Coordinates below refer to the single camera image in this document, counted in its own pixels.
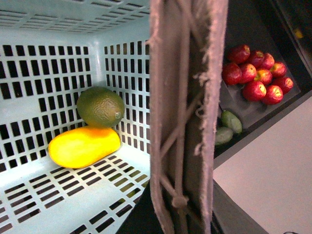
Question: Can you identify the green avocado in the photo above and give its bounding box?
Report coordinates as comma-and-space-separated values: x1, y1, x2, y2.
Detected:
77, 86, 125, 128

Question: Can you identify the yellow mango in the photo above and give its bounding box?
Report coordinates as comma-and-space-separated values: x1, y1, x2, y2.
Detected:
48, 126, 121, 169

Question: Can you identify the light blue plastic basket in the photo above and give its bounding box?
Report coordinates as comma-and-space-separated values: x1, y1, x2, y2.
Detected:
0, 0, 150, 234

